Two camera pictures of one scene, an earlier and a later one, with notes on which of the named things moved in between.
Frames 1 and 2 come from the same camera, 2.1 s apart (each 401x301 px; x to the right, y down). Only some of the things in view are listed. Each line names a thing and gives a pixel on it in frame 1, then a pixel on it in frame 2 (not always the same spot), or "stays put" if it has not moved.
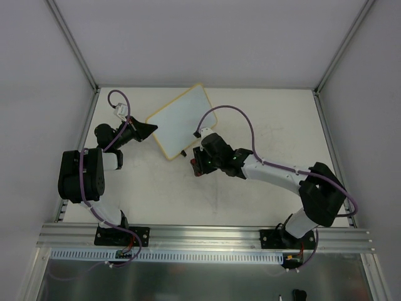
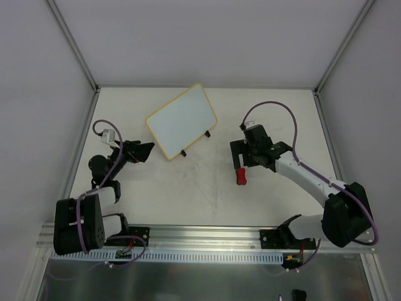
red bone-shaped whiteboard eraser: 197,170 -> 241,179
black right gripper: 199,166 -> 244,150
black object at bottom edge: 299,295 stays put
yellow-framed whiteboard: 177,121 stays put
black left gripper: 135,129 -> 130,150
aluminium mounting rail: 202,238 stays put
